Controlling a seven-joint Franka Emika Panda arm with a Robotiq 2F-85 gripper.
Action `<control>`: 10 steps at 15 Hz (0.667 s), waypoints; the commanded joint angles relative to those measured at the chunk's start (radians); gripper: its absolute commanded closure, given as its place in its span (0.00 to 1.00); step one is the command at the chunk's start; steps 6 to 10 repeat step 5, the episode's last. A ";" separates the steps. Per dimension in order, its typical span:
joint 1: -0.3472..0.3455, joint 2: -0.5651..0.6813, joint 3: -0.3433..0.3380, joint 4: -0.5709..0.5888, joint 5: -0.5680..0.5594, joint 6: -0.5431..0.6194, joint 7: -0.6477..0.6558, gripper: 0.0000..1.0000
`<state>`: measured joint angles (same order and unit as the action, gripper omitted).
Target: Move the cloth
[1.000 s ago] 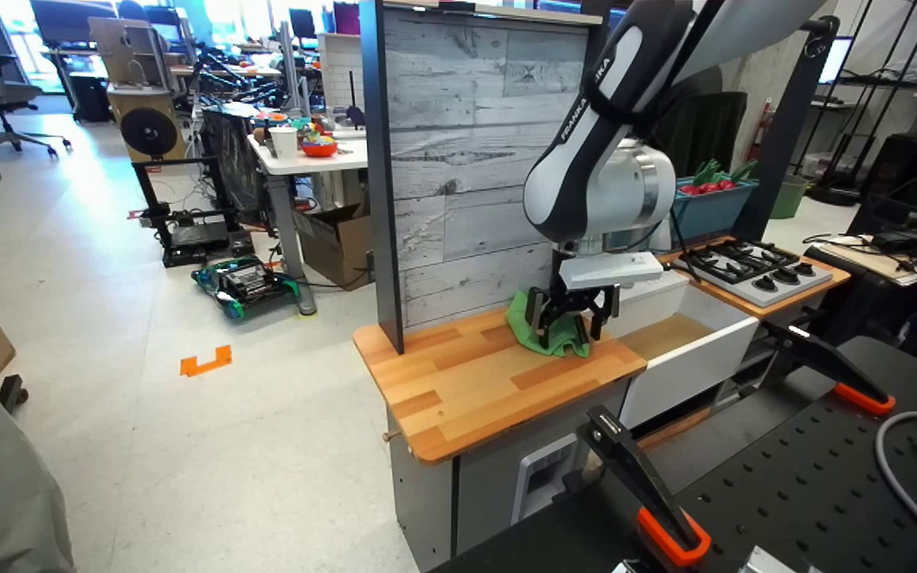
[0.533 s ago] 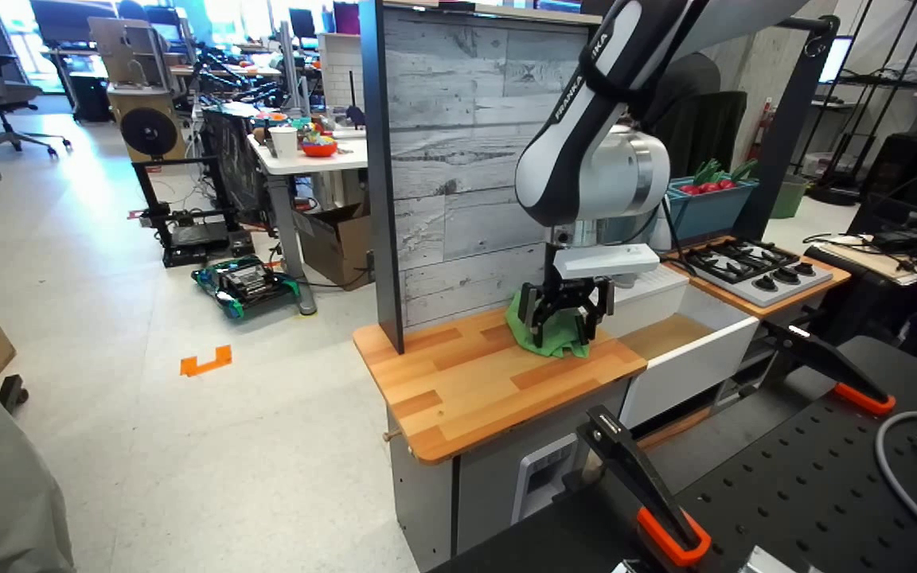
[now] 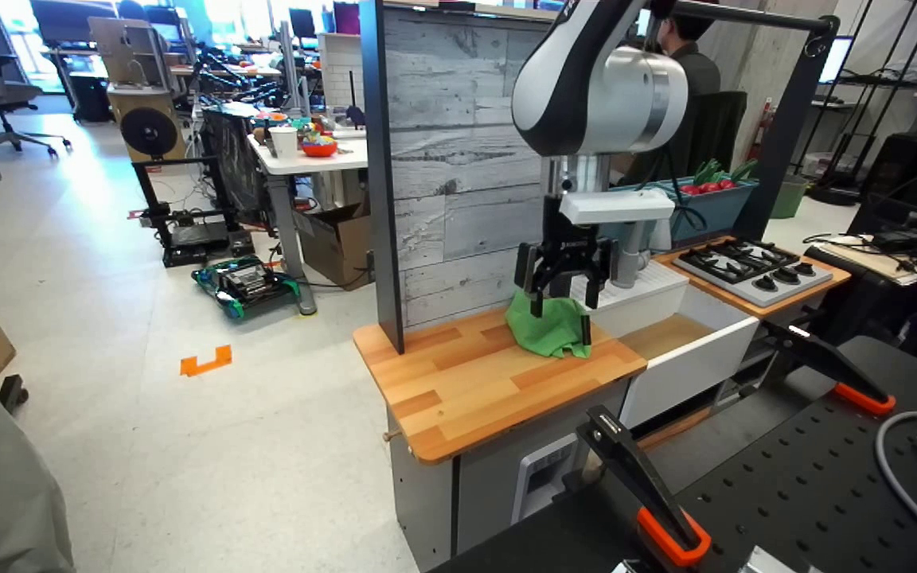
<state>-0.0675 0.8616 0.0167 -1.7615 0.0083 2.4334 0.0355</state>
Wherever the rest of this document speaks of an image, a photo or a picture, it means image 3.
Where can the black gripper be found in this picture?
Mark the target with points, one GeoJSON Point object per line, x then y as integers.
{"type": "Point", "coordinates": [571, 246]}

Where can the green block object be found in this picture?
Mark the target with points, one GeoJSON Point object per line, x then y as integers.
{"type": "Point", "coordinates": [555, 335]}

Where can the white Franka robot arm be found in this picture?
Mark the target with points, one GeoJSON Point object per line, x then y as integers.
{"type": "Point", "coordinates": [630, 106]}

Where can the grey faucet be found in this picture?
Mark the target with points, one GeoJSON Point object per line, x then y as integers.
{"type": "Point", "coordinates": [630, 272]}

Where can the wooden butcher block counter cabinet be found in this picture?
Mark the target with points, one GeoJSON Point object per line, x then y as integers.
{"type": "Point", "coordinates": [469, 383]}

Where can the grey wood backdrop panel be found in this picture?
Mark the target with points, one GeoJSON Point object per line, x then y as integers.
{"type": "Point", "coordinates": [460, 161]}

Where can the white sink basin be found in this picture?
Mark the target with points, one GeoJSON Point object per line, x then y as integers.
{"type": "Point", "coordinates": [693, 368]}

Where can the teal bin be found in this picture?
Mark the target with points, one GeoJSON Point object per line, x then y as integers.
{"type": "Point", "coordinates": [716, 216]}

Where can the gas stove top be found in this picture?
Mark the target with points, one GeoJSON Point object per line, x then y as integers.
{"type": "Point", "coordinates": [755, 272]}

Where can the person in dark shirt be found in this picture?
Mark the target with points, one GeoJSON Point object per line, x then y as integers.
{"type": "Point", "coordinates": [702, 85]}

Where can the wooden stove counter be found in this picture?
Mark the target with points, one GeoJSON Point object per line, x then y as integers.
{"type": "Point", "coordinates": [814, 290]}

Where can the red bowl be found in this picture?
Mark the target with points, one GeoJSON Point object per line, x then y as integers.
{"type": "Point", "coordinates": [320, 147]}

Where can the white lab table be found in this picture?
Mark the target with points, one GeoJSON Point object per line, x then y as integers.
{"type": "Point", "coordinates": [310, 161]}

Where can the white cup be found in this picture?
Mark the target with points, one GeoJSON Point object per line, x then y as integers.
{"type": "Point", "coordinates": [284, 144]}

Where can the green wheeled robot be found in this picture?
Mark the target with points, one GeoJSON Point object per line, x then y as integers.
{"type": "Point", "coordinates": [248, 288]}

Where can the black perforated board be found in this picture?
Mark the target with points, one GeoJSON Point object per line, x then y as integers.
{"type": "Point", "coordinates": [821, 498]}

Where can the orange floor marker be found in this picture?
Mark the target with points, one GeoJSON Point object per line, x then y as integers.
{"type": "Point", "coordinates": [205, 364]}

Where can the wooden box with black disc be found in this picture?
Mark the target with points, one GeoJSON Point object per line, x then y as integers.
{"type": "Point", "coordinates": [145, 130]}

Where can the grey office chair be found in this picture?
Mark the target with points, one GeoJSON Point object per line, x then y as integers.
{"type": "Point", "coordinates": [13, 97]}

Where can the black frame post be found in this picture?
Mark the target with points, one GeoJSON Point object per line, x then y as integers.
{"type": "Point", "coordinates": [796, 106]}
{"type": "Point", "coordinates": [385, 161]}

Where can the black metal frame machine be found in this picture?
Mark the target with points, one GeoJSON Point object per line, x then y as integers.
{"type": "Point", "coordinates": [192, 226]}

